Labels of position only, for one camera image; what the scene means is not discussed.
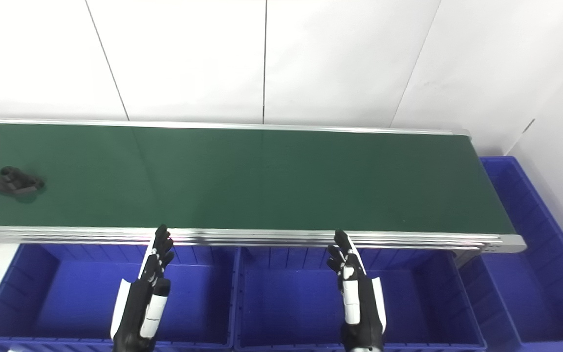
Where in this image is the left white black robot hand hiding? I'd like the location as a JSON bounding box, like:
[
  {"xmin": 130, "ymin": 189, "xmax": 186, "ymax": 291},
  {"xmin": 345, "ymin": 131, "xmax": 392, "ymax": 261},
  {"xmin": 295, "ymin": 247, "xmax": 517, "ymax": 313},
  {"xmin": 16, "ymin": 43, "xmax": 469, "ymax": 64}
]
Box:
[{"xmin": 110, "ymin": 224, "xmax": 175, "ymax": 352}]

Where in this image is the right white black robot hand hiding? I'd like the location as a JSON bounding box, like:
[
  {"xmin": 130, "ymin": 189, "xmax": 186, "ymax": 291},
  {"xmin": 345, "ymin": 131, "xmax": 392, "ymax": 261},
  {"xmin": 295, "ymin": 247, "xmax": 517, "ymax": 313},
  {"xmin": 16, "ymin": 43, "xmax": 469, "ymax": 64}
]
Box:
[{"xmin": 326, "ymin": 230, "xmax": 388, "ymax": 352}]

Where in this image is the black flanged metal part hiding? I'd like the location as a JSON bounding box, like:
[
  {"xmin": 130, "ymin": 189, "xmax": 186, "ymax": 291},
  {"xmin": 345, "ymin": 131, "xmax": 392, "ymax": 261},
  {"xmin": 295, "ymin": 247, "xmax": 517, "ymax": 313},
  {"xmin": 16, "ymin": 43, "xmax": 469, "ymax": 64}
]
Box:
[{"xmin": 0, "ymin": 166, "xmax": 46, "ymax": 198}]

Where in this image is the blue plastic bin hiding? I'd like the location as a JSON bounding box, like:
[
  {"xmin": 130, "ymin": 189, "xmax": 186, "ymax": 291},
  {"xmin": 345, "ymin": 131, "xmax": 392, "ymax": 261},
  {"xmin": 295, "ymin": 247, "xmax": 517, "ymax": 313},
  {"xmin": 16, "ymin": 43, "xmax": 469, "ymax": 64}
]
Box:
[
  {"xmin": 0, "ymin": 243, "xmax": 239, "ymax": 352},
  {"xmin": 234, "ymin": 246, "xmax": 488, "ymax": 352},
  {"xmin": 457, "ymin": 156, "xmax": 563, "ymax": 352}
]

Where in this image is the green conveyor belt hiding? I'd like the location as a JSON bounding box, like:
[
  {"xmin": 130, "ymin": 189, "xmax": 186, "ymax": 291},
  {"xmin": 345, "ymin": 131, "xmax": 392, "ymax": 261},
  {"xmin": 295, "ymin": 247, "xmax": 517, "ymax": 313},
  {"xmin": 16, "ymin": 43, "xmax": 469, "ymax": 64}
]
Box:
[
  {"xmin": 0, "ymin": 117, "xmax": 527, "ymax": 255},
  {"xmin": 0, "ymin": 122, "xmax": 517, "ymax": 235}
]

